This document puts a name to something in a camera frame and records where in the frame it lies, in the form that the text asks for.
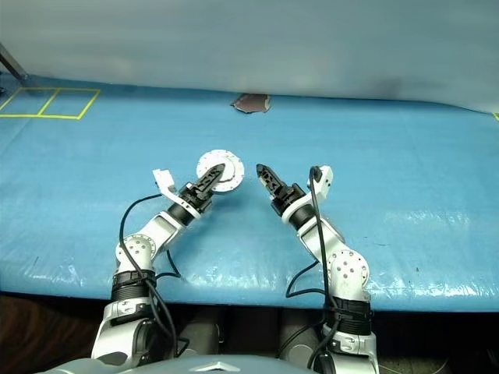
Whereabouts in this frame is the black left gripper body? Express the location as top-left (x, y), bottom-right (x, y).
top-left (179, 179), bottom-right (214, 214)

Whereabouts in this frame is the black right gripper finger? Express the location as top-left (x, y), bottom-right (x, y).
top-left (256, 166), bottom-right (282, 196)
top-left (256, 163), bottom-right (288, 189)

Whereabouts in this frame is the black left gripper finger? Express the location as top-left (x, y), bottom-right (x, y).
top-left (202, 167), bottom-right (228, 194)
top-left (196, 163), bottom-right (227, 188)

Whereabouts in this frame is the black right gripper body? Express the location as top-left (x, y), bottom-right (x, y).
top-left (270, 181), bottom-right (308, 216)

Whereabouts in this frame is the white round metal flange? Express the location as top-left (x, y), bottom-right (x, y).
top-left (196, 150), bottom-right (239, 184)

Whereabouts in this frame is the blue plastic table cover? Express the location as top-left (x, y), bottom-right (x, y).
top-left (0, 74), bottom-right (499, 312)

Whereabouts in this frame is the dark rounded shape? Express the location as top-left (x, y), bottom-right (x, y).
top-left (277, 311), bottom-right (324, 362)

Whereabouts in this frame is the grey robot torso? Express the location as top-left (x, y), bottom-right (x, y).
top-left (46, 352), bottom-right (313, 374)

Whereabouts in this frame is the grey metal pole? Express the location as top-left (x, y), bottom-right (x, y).
top-left (0, 41), bottom-right (29, 81)

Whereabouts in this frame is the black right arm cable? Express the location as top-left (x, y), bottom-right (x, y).
top-left (285, 166), bottom-right (344, 369)

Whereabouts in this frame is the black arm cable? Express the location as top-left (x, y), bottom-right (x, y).
top-left (118, 192), bottom-right (190, 358)
top-left (285, 166), bottom-right (344, 369)

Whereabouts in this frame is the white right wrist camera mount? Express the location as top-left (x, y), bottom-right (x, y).
top-left (280, 165), bottom-right (334, 225)

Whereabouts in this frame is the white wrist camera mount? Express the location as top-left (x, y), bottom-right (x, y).
top-left (151, 168), bottom-right (203, 219)
top-left (280, 165), bottom-right (334, 225)

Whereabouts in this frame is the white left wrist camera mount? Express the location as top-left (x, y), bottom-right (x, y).
top-left (151, 168), bottom-right (203, 219)

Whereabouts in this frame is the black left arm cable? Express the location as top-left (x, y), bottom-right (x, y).
top-left (118, 192), bottom-right (190, 358)

